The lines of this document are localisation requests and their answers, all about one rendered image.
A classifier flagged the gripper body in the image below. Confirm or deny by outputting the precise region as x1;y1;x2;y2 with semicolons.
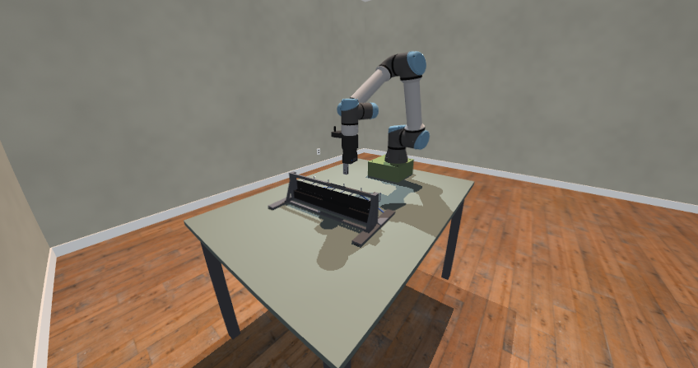
331;125;358;164

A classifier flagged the black network patch panel rack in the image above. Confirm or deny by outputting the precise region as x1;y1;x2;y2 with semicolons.
268;171;395;246

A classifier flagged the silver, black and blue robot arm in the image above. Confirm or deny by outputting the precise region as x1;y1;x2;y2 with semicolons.
337;51;430;164

